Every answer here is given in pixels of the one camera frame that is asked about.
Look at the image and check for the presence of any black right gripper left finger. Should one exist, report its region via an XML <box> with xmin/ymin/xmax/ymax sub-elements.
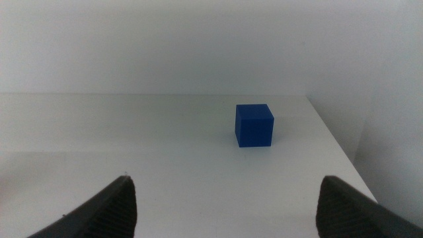
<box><xmin>26</xmin><ymin>175</ymin><xmax>138</xmax><ymax>238</ymax></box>

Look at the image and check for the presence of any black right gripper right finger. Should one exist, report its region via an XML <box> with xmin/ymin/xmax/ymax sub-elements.
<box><xmin>315</xmin><ymin>175</ymin><xmax>423</xmax><ymax>238</ymax></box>

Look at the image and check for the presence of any blue cube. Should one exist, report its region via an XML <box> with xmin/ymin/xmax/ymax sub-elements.
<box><xmin>235</xmin><ymin>103</ymin><xmax>275</xmax><ymax>148</ymax></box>

